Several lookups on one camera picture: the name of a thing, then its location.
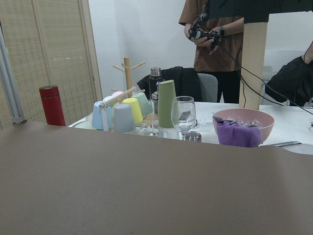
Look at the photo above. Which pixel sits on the yellow cup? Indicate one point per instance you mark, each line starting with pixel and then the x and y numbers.
pixel 135 107

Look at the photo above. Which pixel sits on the black handheld controller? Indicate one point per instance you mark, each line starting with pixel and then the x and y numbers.
pixel 196 32

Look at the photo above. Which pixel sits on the red thermos bottle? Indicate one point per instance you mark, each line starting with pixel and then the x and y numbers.
pixel 52 105

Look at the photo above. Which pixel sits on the grey cup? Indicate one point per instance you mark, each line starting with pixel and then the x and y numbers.
pixel 123 120

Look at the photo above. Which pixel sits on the pink bowl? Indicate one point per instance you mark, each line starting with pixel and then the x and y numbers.
pixel 247 117

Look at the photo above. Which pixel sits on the clear wine glass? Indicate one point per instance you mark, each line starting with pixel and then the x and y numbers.
pixel 183 114

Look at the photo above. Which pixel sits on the pale green cup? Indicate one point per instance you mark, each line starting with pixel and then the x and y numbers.
pixel 144 104

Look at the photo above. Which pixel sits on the black bottle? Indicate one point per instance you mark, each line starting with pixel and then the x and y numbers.
pixel 155 76

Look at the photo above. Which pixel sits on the purple cloth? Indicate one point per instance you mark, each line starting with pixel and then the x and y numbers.
pixel 231 133

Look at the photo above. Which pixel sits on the grey chair with jacket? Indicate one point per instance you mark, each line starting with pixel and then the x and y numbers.
pixel 201 86

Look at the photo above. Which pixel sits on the wooden mug tree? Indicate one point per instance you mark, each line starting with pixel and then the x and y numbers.
pixel 127 69

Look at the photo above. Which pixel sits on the seated person in black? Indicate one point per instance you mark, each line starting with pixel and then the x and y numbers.
pixel 294 81

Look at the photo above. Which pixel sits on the wooden post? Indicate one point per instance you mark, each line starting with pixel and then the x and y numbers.
pixel 253 52

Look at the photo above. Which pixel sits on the standing person brown shirt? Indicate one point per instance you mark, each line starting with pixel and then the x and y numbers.
pixel 224 60

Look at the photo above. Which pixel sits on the light blue cup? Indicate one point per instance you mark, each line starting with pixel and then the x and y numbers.
pixel 97 116

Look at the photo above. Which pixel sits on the aluminium frame post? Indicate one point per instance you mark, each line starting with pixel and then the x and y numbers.
pixel 9 85

